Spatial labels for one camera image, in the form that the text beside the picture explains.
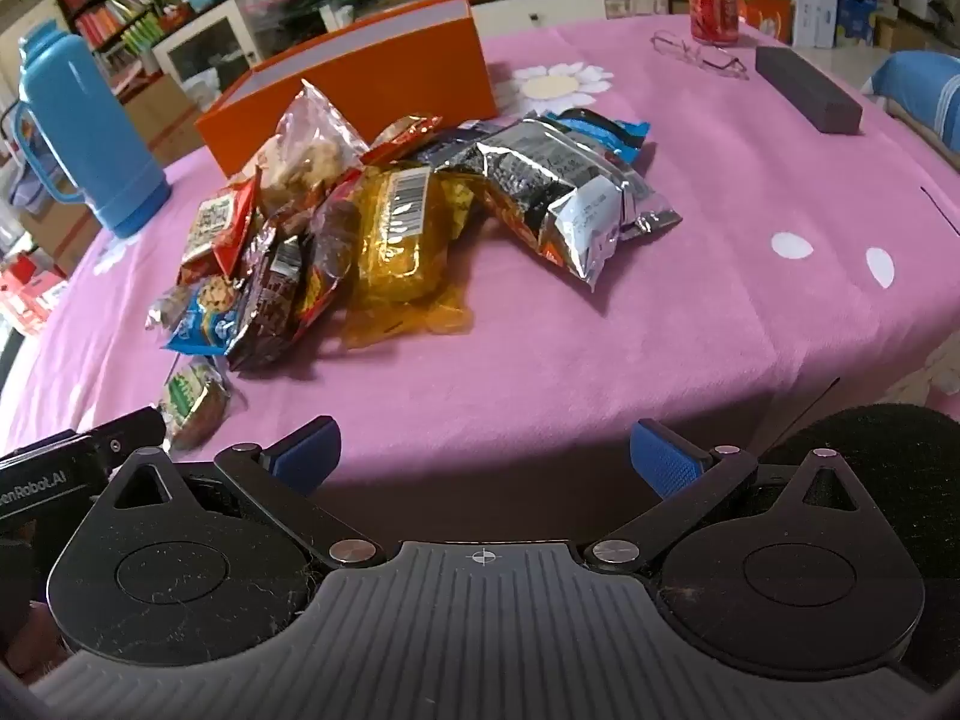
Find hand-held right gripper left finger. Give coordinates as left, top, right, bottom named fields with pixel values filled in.
left=96, top=415, right=386, bottom=570

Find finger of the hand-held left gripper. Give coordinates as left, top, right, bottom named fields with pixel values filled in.
left=90, top=406, right=167, bottom=467

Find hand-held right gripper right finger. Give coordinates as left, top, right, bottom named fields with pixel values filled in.
left=584, top=418, right=875, bottom=575

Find small brown snack packet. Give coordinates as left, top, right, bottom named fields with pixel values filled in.
left=144, top=285, right=197, bottom=332

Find blue cookie packet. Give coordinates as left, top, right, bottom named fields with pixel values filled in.
left=160, top=277, right=249, bottom=358

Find dark red snack packet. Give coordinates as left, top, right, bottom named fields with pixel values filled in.
left=227, top=231, right=317, bottom=374

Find red packet with white label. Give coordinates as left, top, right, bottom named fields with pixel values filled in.
left=178, top=178, right=264, bottom=287

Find dark sausage packet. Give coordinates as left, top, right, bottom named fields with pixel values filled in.
left=310, top=193, right=362, bottom=280

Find yellow transparent snack packet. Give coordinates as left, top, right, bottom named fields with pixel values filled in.
left=343, top=165, right=475, bottom=350

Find silver snack packet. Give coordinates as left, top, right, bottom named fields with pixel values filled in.
left=478, top=118, right=684, bottom=291

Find clear bag of puffed snacks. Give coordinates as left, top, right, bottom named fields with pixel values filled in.
left=257, top=79, right=370, bottom=212

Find red orange snack packet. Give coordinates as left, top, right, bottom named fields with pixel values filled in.
left=366, top=114, right=445, bottom=166

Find blue snack packet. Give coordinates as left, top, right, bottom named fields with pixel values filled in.
left=543, top=109, right=650, bottom=167

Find black snack packet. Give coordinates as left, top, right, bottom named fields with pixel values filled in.
left=415, top=120, right=512, bottom=175

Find orange cardboard box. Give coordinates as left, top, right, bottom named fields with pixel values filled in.
left=194, top=0, right=500, bottom=182

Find person's left hand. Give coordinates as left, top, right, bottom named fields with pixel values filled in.
left=0, top=610, right=66, bottom=684

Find pink flowered tablecloth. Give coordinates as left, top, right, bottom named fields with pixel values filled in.
left=0, top=12, right=960, bottom=541

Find red boxes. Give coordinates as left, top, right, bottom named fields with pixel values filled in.
left=0, top=253, right=70, bottom=336

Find blue thermos jug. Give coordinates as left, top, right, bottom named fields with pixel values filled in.
left=6, top=18, right=174, bottom=239

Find stack of cardboard boxes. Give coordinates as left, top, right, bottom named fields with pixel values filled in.
left=103, top=73, right=220, bottom=167

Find white cabinet with glass door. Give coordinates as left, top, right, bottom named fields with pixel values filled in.
left=153, top=0, right=265, bottom=103

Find dark grey rectangular block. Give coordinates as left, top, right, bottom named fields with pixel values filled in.
left=754, top=45, right=864, bottom=135

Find thin-framed eyeglasses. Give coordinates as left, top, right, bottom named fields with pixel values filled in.
left=650, top=30, right=752, bottom=82

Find black bookshelf with books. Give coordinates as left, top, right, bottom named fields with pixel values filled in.
left=36, top=0, right=175, bottom=77

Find blue striped cushion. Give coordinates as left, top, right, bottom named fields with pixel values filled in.
left=869, top=50, right=960, bottom=175

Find red soda can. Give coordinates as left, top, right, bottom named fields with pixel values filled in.
left=688, top=0, right=743, bottom=47

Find white tv stand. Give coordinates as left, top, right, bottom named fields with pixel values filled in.
left=319, top=0, right=608, bottom=42

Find white carton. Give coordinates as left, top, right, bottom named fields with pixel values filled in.
left=790, top=0, right=839, bottom=50

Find blue carton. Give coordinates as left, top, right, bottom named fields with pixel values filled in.
left=835, top=0, right=879, bottom=47

